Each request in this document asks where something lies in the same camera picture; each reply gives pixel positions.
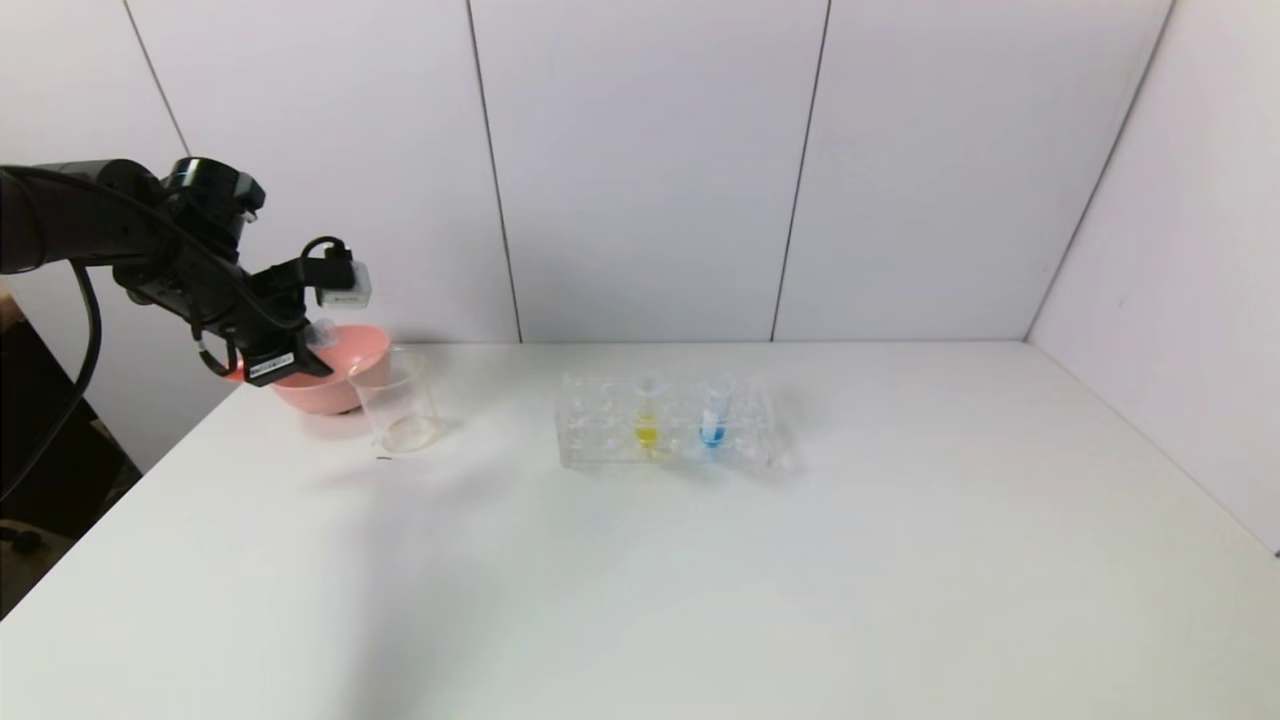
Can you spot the test tube with yellow pigment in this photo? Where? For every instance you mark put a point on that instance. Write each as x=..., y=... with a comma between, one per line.
x=647, y=434

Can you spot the clear acrylic test tube rack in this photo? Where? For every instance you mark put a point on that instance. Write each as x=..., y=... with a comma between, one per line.
x=745, y=440

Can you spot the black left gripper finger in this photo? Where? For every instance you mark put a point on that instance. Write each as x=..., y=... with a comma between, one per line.
x=310, y=362

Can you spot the small black floor object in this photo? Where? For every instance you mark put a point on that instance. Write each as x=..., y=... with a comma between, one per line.
x=20, y=540

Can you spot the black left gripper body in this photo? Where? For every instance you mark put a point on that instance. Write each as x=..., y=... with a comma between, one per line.
x=281, y=366

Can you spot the pink plastic bowl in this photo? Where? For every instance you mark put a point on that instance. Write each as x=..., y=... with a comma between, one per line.
x=345, y=385

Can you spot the test tube with red pigment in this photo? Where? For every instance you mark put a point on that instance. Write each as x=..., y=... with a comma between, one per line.
x=322, y=334

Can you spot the clear plastic beaker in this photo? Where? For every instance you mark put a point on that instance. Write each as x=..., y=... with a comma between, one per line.
x=400, y=415

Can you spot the test tube with blue pigment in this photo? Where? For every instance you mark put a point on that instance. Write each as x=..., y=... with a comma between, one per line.
x=712, y=434

